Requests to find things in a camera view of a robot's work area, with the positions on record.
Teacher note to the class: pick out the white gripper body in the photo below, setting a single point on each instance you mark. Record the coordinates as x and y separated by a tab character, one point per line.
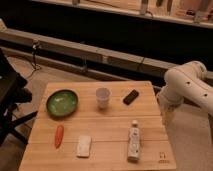
167	109

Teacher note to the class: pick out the wooden folding table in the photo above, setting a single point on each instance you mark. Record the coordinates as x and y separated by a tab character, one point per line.
108	128

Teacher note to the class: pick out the black rectangular block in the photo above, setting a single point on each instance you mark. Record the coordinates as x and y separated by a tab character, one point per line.
131	97

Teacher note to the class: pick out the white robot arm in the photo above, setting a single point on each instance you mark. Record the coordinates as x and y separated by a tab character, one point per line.
185	82

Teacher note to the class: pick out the green ceramic bowl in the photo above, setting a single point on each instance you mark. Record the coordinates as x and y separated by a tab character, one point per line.
62	103

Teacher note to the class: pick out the orange carrot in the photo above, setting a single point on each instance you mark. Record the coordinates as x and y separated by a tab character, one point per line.
59	136

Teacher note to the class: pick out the black chair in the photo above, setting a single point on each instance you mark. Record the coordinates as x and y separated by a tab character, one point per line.
12	91

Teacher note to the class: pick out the white sponge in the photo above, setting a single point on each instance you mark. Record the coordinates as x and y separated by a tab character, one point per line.
83	146

